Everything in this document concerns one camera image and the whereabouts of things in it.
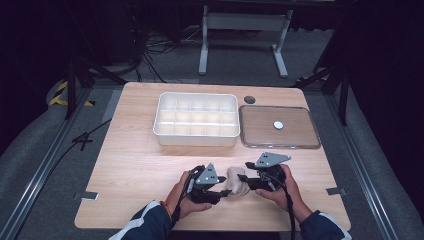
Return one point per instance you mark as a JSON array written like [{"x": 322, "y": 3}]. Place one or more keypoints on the white compartment storage box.
[{"x": 196, "y": 120}]

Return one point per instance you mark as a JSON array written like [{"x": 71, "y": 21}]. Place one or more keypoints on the aluminium floor rail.
[
  {"x": 50, "y": 156},
  {"x": 360, "y": 166}
]

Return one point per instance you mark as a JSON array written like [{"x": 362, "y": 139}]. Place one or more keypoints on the clear plastic box lid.
[{"x": 278, "y": 133}]

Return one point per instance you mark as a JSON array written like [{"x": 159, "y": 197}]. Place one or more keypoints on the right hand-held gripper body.
[{"x": 271, "y": 166}]

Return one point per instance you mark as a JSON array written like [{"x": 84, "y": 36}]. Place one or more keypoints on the dark round table grommet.
[{"x": 249, "y": 99}]

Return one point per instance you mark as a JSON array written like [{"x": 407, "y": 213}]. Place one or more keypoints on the yellow black hazard tape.
[{"x": 61, "y": 96}]

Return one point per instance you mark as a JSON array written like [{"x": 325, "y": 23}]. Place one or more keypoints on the beige sock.
[{"x": 237, "y": 181}]

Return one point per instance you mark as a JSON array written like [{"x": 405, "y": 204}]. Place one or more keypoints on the person's right hand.
[{"x": 293, "y": 196}]

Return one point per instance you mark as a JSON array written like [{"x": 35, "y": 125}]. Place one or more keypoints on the white metal desk frame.
[{"x": 245, "y": 21}]

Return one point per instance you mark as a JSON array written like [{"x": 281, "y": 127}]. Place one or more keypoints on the black tripod stand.
[
  {"x": 71, "y": 86},
  {"x": 341, "y": 86}
]

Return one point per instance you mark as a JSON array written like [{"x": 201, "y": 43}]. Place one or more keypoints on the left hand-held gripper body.
[{"x": 206, "y": 180}]

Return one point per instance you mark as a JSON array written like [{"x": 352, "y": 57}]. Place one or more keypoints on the person's left hand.
[{"x": 181, "y": 203}]

